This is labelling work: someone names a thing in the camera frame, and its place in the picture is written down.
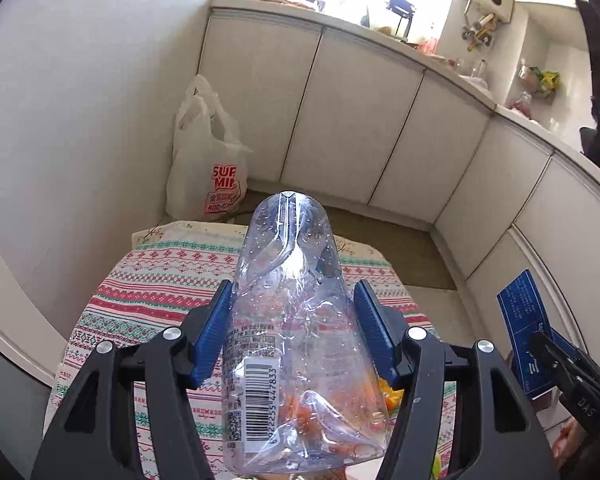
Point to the white kitchen cabinets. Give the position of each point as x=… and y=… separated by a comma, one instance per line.
x=366, y=124

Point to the white plastic shopping bag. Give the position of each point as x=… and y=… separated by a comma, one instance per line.
x=208, y=176

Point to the clear crushed plastic bottle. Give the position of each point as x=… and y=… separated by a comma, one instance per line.
x=300, y=392

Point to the white wall water heater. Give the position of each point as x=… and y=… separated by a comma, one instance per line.
x=490, y=5

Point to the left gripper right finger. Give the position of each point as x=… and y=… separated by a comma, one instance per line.
x=496, y=433

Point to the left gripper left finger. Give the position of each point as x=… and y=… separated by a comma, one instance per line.
x=93, y=433

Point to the person's right hand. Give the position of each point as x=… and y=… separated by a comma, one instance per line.
x=571, y=437

